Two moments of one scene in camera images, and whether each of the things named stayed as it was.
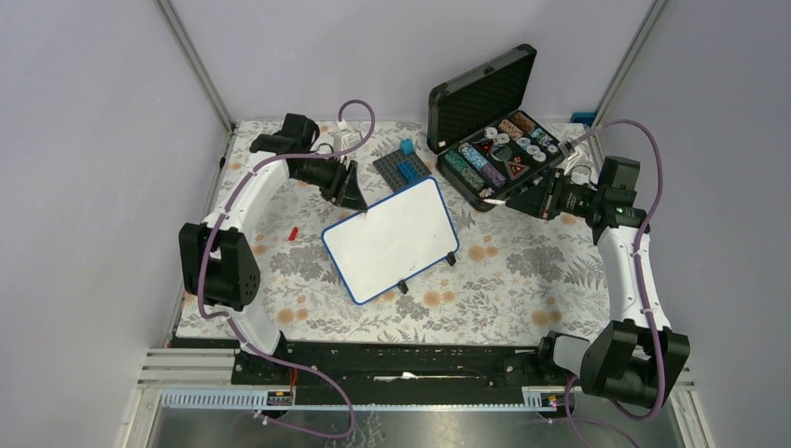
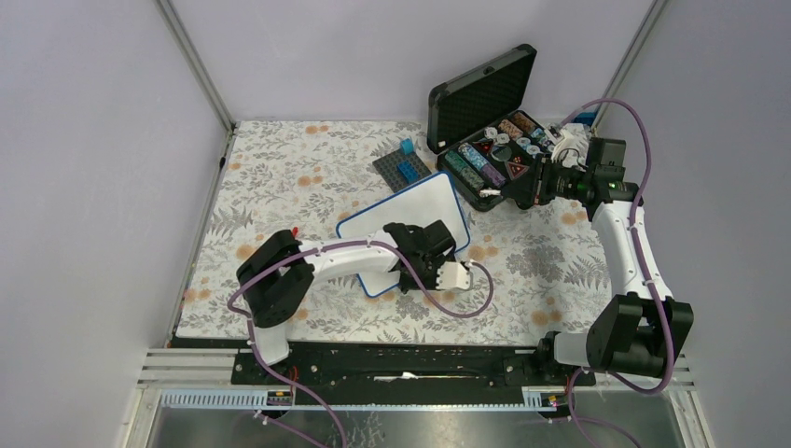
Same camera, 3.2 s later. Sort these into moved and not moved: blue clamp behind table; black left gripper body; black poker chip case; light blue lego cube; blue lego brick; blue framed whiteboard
Moved: black left gripper body; blue framed whiteboard
Not moved: light blue lego cube; blue lego brick; black poker chip case; blue clamp behind table
